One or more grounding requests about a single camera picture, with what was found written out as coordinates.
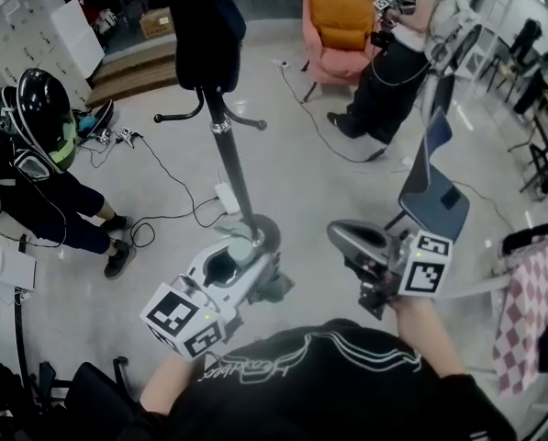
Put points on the pink checkered tablecloth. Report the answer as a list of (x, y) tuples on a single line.
[(530, 301)]

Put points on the white table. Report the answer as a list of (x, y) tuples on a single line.
[(5, 264)]

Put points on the person's left forearm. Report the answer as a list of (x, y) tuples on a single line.
[(165, 384)]

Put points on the cardboard box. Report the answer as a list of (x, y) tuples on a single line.
[(156, 22)]

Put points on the orange cushion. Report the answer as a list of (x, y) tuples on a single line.
[(342, 16)]

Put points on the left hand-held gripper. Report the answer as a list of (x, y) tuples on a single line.
[(182, 313)]

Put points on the blue bag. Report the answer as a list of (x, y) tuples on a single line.
[(87, 124)]

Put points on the dark coat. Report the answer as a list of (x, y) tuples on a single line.
[(207, 30)]

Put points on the hand-held gripper on floor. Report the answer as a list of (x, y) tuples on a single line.
[(127, 136)]

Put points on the person's right forearm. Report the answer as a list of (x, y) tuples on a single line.
[(422, 338)]

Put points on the black coat rack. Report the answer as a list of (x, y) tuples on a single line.
[(230, 163)]

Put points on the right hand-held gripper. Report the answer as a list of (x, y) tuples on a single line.
[(422, 271)]

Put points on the white shelf frame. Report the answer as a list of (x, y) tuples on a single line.
[(484, 21)]

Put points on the black stool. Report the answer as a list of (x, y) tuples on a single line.
[(544, 161)]

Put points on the blue plastic chair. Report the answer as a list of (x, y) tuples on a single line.
[(432, 177)]

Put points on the wooden steps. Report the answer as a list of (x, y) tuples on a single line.
[(131, 74)]

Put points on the small white power strip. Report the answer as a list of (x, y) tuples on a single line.
[(281, 64)]

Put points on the person's black printed shirt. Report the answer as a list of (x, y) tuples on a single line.
[(319, 384)]

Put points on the pink armchair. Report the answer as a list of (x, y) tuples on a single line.
[(335, 64)]

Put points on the black helmet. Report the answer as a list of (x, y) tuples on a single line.
[(39, 108)]

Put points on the black office chair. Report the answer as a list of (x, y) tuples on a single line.
[(85, 398)]

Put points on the white locker cabinet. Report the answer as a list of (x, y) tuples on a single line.
[(30, 39)]

